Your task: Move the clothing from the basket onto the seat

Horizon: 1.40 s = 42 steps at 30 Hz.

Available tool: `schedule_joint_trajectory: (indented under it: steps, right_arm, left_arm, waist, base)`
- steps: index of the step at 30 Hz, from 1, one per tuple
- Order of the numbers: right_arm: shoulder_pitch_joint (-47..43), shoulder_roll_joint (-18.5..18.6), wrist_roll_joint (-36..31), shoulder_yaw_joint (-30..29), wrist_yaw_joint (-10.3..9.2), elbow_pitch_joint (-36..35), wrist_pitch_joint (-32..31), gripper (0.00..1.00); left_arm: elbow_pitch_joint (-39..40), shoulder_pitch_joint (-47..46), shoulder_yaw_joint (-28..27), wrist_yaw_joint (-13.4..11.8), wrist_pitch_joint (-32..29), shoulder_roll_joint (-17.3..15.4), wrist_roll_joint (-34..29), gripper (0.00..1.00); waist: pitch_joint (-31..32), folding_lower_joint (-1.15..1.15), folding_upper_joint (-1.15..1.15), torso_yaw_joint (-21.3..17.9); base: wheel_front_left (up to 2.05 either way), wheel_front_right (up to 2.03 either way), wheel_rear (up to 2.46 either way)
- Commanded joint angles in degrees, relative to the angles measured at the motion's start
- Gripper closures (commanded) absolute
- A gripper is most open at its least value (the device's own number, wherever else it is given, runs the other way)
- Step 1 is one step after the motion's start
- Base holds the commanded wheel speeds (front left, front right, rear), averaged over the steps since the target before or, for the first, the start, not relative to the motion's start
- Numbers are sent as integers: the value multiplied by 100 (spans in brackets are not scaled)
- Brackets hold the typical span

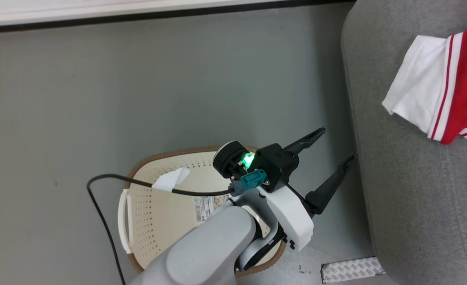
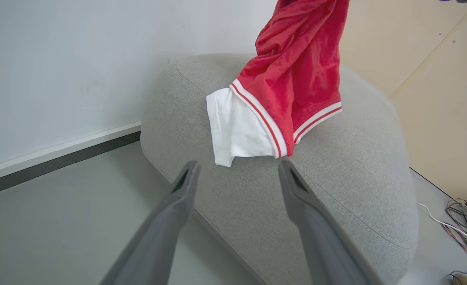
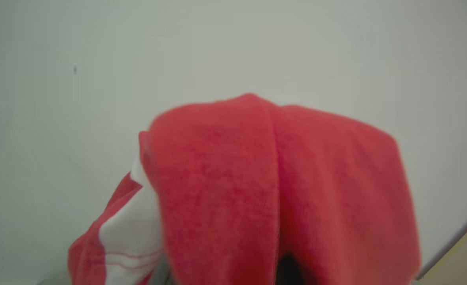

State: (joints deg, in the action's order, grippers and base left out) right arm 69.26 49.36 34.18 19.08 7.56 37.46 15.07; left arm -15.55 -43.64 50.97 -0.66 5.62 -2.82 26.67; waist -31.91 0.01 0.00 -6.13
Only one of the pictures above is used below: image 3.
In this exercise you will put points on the red and white garment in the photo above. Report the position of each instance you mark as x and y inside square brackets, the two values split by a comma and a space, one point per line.
[273, 190]

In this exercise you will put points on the dark skirting board strip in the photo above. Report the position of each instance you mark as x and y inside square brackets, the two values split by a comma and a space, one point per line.
[455, 237]

